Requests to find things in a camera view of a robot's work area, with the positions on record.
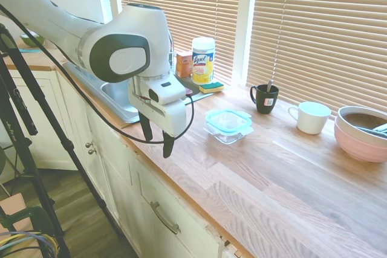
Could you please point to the stainless steel sink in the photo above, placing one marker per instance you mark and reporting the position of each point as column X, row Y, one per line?
column 118, row 101

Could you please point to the clear glass food container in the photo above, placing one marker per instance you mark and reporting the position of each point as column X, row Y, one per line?
column 229, row 138

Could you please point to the blue flat item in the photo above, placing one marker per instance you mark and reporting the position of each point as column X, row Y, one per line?
column 28, row 50

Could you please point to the metal cabinet knob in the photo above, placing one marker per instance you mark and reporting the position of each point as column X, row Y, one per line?
column 91, row 150
column 88, row 144

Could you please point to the black mug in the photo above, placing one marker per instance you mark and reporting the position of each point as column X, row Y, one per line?
column 261, row 98

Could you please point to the black sink mat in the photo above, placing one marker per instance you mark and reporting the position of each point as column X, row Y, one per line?
column 195, row 89

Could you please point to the white base cabinet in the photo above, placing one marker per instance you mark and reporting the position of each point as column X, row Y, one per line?
column 121, row 185

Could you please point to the pink bowl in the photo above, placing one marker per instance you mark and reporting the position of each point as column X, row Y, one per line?
column 359, row 152

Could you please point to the black camera tripod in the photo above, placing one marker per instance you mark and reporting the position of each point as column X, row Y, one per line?
column 24, row 113

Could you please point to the pink board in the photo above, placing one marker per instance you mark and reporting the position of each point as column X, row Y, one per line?
column 12, row 209

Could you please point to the white window frame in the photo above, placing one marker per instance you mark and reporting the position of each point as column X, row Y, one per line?
column 246, row 28

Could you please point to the dark utensil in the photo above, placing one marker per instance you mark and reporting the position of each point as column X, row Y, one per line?
column 378, row 131

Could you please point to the clear lid with teal seal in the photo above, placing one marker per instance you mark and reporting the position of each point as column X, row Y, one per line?
column 226, row 116

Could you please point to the medium wooden window blind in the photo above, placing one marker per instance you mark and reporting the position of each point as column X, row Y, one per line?
column 187, row 4

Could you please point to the white mug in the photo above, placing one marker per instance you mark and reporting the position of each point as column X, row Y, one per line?
column 311, row 122

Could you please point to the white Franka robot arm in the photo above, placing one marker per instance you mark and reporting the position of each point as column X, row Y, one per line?
column 90, row 37

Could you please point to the wide wooden window blind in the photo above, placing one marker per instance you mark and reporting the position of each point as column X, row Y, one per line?
column 317, row 28

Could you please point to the Lysol wipes canister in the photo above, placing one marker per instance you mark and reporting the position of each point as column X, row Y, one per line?
column 203, row 64

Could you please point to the green bowl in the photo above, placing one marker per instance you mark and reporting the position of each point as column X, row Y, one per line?
column 31, row 40

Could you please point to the metal spoon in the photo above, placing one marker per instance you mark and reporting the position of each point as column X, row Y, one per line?
column 270, row 85

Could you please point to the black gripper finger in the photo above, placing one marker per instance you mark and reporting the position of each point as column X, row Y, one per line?
column 147, row 129
column 167, row 146

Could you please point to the orange baking soda box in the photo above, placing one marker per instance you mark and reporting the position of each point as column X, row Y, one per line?
column 184, row 64

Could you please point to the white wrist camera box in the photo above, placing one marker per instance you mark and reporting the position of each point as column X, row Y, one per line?
column 169, row 92

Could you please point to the grey bowl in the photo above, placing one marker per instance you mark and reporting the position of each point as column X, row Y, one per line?
column 353, row 135

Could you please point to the yellow green sponge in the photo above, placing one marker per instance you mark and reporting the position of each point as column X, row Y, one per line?
column 211, row 88

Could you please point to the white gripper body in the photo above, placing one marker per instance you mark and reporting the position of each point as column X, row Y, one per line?
column 172, row 116

